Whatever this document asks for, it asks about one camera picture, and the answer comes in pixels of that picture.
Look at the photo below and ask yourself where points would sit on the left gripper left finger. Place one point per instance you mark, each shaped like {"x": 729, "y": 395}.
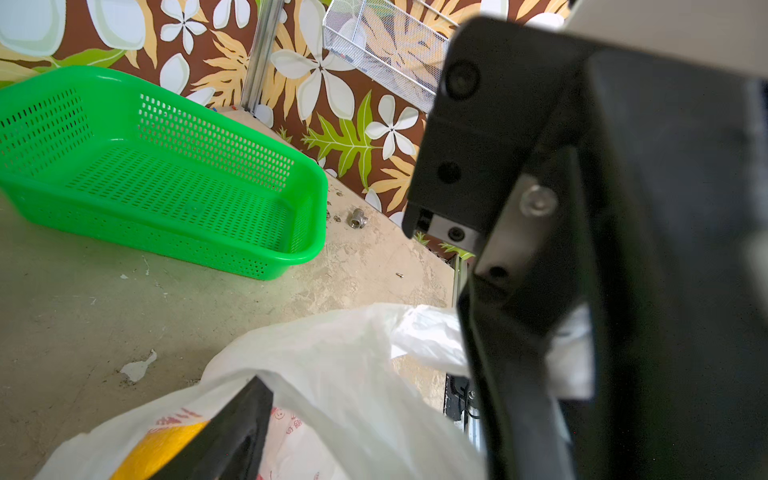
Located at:
{"x": 231, "y": 445}

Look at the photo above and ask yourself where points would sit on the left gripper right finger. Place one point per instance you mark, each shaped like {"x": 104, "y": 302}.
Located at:
{"x": 615, "y": 321}

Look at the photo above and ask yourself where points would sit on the yellow peach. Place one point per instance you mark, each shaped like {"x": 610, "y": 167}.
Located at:
{"x": 155, "y": 450}

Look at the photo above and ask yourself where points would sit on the white plastic bag red print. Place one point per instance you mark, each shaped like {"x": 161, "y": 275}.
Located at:
{"x": 340, "y": 409}

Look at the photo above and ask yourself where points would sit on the small metal nut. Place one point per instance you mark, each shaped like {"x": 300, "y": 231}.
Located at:
{"x": 357, "y": 219}

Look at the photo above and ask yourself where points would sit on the green plastic basket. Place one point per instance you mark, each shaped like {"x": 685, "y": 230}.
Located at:
{"x": 104, "y": 154}

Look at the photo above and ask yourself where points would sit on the white wire basket right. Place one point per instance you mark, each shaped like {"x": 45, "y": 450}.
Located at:
{"x": 401, "y": 45}

